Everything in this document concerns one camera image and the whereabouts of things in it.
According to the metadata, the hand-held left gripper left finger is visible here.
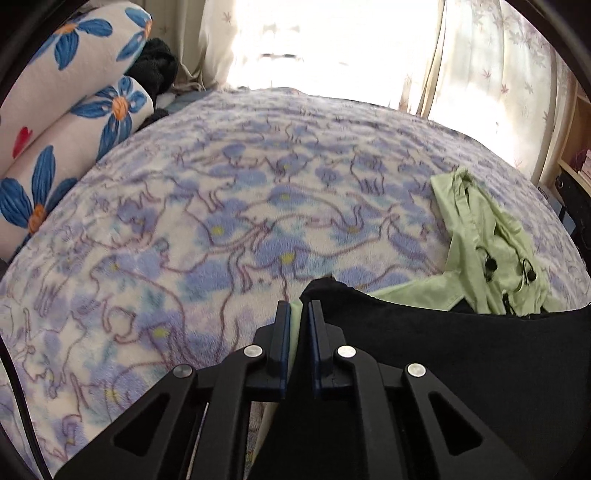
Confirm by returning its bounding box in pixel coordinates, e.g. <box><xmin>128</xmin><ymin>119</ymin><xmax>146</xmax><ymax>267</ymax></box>
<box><xmin>53</xmin><ymin>300</ymin><xmax>293</xmax><ymax>480</ymax></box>

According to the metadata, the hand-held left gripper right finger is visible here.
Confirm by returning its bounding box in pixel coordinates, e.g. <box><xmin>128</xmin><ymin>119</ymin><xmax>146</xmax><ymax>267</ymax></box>
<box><xmin>307</xmin><ymin>300</ymin><xmax>536</xmax><ymax>480</ymax></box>

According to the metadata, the green and black hooded jacket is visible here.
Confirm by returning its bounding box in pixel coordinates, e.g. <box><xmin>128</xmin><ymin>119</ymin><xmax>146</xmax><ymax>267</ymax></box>
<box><xmin>249</xmin><ymin>168</ymin><xmax>591</xmax><ymax>480</ymax></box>

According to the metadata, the purple cat print blanket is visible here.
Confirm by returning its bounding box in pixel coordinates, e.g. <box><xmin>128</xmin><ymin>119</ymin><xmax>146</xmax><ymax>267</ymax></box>
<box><xmin>0</xmin><ymin>85</ymin><xmax>591</xmax><ymax>480</ymax></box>

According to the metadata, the black bag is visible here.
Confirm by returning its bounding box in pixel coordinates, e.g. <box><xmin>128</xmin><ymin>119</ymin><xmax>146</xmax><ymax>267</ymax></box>
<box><xmin>554</xmin><ymin>168</ymin><xmax>591</xmax><ymax>259</ymax></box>

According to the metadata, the black fuzzy clothing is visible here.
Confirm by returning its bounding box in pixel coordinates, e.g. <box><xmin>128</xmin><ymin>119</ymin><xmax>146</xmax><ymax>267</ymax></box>
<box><xmin>124</xmin><ymin>37</ymin><xmax>181</xmax><ymax>100</ymax></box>

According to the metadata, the blue floral rolled quilt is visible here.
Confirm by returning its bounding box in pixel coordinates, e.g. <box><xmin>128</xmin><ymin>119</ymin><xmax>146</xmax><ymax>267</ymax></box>
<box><xmin>0</xmin><ymin>0</ymin><xmax>155</xmax><ymax>264</ymax></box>

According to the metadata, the wooden bookshelf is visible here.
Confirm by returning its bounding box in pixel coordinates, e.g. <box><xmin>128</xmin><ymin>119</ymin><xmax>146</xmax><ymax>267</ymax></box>
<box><xmin>531</xmin><ymin>78</ymin><xmax>591</xmax><ymax>222</ymax></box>

